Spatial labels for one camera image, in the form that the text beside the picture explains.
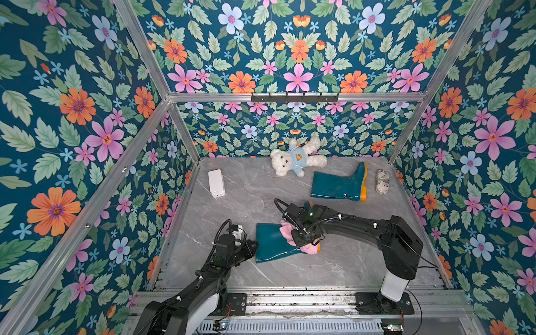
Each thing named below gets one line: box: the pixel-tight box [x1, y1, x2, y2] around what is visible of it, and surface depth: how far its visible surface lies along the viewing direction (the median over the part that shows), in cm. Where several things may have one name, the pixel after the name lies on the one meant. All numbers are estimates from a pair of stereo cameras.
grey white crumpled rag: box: [374, 168, 390, 195], surface depth 107 cm
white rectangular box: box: [207, 168, 226, 198], surface depth 107 cm
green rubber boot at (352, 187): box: [310, 161, 368, 203], surface depth 104 cm
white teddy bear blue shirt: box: [270, 136, 328, 178], surface depth 113 cm
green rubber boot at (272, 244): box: [255, 223, 308, 264], surface depth 85 cm
